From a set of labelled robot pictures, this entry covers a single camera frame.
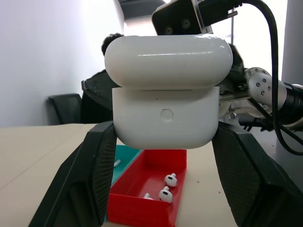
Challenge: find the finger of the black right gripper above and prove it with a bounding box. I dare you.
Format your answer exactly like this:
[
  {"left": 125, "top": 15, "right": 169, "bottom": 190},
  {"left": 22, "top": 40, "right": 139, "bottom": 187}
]
[
  {"left": 81, "top": 70, "right": 115, "bottom": 112},
  {"left": 228, "top": 43, "right": 245, "bottom": 78}
]

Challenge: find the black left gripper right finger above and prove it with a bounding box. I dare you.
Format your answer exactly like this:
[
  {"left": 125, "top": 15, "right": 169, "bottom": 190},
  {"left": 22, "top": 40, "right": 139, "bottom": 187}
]
[{"left": 211, "top": 122, "right": 303, "bottom": 227}]

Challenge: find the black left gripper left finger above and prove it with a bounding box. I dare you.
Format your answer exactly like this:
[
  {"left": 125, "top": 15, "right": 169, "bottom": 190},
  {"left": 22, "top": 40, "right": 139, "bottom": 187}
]
[{"left": 28, "top": 121, "right": 117, "bottom": 227}]

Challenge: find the white earbud charging case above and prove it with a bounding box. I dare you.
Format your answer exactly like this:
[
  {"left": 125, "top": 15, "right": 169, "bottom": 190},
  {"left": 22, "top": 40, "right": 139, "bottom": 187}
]
[{"left": 104, "top": 35, "right": 234, "bottom": 150}]

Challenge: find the black office chair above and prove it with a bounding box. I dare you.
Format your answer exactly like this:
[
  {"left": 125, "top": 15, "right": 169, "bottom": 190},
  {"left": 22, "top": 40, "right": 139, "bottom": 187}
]
[{"left": 48, "top": 93, "right": 83, "bottom": 125}]

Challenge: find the teal plastic tray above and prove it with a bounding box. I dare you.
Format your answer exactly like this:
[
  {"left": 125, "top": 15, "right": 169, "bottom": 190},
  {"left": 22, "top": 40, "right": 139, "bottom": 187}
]
[{"left": 110, "top": 144, "right": 145, "bottom": 188}]

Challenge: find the dark-haired person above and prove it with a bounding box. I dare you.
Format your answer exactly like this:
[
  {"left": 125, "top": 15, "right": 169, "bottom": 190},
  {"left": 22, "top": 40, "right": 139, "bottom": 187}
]
[{"left": 80, "top": 33, "right": 125, "bottom": 124}]

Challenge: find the red plastic tray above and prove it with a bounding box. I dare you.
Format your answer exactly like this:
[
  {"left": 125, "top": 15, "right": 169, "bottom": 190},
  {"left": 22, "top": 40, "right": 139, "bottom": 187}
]
[{"left": 107, "top": 148, "right": 188, "bottom": 226}]

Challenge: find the right robot arm with camera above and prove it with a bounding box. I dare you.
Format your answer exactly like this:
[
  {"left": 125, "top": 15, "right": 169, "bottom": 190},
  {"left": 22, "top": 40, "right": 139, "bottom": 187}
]
[{"left": 227, "top": 0, "right": 303, "bottom": 156}]

